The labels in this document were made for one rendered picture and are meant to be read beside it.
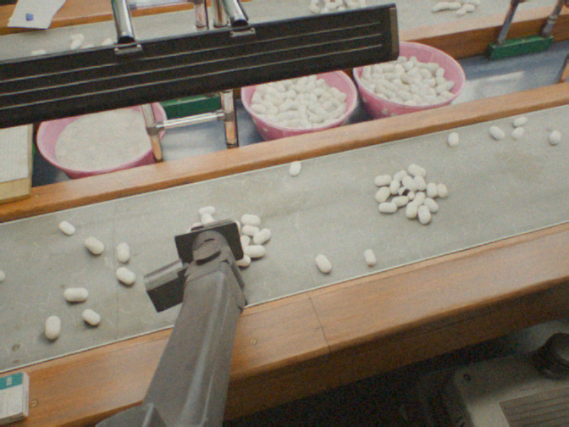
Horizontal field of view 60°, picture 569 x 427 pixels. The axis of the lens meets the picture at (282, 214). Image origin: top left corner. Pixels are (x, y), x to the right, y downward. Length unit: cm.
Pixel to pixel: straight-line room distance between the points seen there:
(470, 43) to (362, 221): 75
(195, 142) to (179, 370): 83
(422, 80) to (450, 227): 47
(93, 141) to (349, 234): 59
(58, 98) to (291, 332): 46
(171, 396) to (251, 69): 46
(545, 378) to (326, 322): 56
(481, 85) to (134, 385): 113
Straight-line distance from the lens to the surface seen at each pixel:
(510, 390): 115
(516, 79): 152
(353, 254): 89
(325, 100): 121
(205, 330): 46
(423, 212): 95
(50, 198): 101
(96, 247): 91
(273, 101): 118
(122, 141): 113
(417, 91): 126
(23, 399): 79
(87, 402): 78
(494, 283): 89
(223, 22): 87
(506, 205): 105
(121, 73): 69
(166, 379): 41
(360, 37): 75
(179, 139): 120
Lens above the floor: 146
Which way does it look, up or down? 50 degrees down
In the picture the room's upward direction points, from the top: 1 degrees clockwise
